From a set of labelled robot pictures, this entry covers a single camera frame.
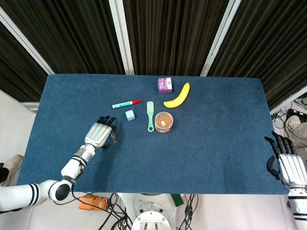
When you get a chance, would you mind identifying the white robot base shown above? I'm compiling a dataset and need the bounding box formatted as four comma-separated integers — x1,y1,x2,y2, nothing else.
117,193,188,230

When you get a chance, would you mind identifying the beige shoe with black sock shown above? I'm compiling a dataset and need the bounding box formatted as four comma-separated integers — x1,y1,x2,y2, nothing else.
0,154,24,186

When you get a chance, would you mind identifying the round clear snack jar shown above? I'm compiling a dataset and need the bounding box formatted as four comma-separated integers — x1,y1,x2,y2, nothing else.
154,112,174,134

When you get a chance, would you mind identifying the green plastic comb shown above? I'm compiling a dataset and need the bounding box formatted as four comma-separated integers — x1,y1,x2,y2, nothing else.
146,101,155,133

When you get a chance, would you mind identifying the black cable bundle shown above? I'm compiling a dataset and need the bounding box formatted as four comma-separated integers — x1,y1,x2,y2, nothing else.
176,193,200,230

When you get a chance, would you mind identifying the beige sneaker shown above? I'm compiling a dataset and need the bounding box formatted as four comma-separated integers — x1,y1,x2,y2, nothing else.
285,115,307,150

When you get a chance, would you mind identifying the orange foot pedal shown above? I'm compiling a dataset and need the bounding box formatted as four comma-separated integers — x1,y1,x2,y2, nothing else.
78,195,109,212

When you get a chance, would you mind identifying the red capped whiteboard marker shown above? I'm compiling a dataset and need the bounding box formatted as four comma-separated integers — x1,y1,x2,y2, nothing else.
112,99,142,109

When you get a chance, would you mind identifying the yellow banana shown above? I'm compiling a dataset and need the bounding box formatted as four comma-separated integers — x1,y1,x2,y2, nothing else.
163,82,190,109

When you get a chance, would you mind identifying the green flat tool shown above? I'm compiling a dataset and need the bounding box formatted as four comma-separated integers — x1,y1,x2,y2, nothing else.
170,194,184,207

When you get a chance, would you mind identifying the blue table cloth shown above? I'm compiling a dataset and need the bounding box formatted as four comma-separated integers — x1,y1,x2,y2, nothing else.
16,74,289,195

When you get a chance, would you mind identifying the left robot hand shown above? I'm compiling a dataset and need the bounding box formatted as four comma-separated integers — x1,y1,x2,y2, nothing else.
84,115,117,149

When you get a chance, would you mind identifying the black power strip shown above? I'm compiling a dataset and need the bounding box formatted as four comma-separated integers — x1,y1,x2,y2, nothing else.
287,108,307,116

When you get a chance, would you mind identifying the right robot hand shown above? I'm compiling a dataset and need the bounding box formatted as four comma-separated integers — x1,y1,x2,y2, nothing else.
264,131,307,187

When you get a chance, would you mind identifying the purple small carton box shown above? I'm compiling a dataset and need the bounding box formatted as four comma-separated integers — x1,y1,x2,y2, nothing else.
157,77,174,94

